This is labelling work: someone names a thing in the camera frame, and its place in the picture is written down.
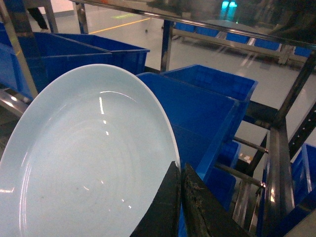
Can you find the blue crate beside plate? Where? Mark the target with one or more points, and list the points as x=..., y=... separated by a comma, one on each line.
x=200, y=121

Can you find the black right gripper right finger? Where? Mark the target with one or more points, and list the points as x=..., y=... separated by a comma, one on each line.
x=204, y=215

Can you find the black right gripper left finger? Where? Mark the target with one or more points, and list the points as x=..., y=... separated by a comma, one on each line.
x=162, y=217

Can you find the blue crate left shelf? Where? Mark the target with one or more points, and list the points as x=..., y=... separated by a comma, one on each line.
x=49, y=56

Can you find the light blue round plate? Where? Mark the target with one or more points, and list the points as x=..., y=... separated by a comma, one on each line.
x=87, y=157

